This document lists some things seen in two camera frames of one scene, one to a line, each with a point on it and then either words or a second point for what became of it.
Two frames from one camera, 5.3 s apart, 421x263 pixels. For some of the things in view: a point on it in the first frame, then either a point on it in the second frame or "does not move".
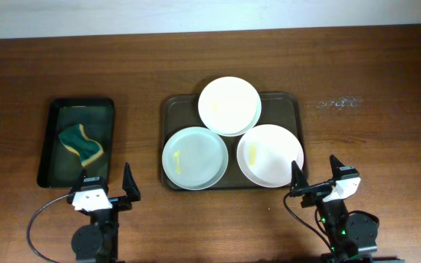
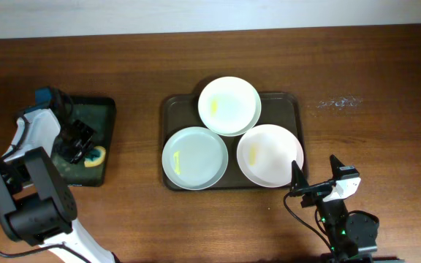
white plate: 229,106 does not move
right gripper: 298,180 does not move
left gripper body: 119,201 → 77,136
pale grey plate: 195,158 does not move
